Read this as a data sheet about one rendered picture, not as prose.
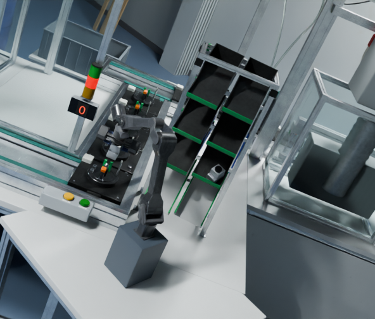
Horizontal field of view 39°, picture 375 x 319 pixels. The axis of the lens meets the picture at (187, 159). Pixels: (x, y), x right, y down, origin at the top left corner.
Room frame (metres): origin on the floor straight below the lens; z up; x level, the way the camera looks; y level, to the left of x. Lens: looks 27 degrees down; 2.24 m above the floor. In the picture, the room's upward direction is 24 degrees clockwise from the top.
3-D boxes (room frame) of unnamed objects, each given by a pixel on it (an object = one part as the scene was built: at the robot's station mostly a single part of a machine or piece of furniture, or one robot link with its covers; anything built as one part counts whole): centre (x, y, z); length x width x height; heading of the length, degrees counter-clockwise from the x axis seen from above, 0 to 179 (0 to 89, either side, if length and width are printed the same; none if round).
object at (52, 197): (1.77, 0.38, 0.93); 0.21 x 0.07 x 0.06; 95
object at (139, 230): (1.62, 0.03, 1.09); 0.07 x 0.07 x 0.06; 57
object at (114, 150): (1.99, 0.30, 1.14); 0.08 x 0.04 x 0.07; 4
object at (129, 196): (2.47, 0.35, 0.91); 1.24 x 0.33 x 0.10; 5
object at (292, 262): (2.91, -0.92, 0.43); 1.11 x 0.68 x 0.86; 95
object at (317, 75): (2.89, -0.81, 1.21); 0.69 x 0.46 x 0.69; 95
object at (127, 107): (2.73, 0.38, 1.01); 0.24 x 0.24 x 0.13; 5
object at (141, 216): (1.62, 0.04, 1.15); 0.09 x 0.07 x 0.06; 133
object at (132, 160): (2.24, 0.34, 1.01); 0.24 x 0.24 x 0.13; 5
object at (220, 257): (2.43, 0.35, 0.85); 1.50 x 1.41 x 0.03; 95
